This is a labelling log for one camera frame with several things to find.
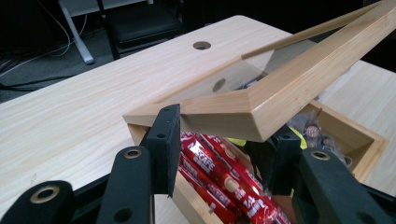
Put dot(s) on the pile of small wrapped packets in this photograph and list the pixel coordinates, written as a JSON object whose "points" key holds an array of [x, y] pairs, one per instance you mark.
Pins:
{"points": [[313, 132]]}

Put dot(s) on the black folding chair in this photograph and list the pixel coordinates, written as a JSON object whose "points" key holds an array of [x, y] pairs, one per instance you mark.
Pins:
{"points": [[140, 25]]}

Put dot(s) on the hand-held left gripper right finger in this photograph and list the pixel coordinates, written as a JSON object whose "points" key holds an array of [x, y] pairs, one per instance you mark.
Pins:
{"points": [[323, 186]]}

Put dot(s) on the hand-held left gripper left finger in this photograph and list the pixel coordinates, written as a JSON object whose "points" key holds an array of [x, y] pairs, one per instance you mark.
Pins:
{"points": [[162, 146]]}

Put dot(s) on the yellow-green capsule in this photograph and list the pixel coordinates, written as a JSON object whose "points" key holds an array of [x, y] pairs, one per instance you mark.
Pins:
{"points": [[301, 138], [237, 142]]}

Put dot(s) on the white desk frame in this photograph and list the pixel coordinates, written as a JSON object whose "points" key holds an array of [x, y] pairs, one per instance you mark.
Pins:
{"points": [[77, 40]]}

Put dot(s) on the red sachet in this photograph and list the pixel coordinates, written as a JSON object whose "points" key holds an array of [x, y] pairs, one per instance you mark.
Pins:
{"points": [[211, 165], [202, 194], [225, 149]]}

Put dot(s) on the wooden box with glass lid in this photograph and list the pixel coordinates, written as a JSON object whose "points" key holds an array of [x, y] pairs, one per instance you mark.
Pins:
{"points": [[280, 102]]}

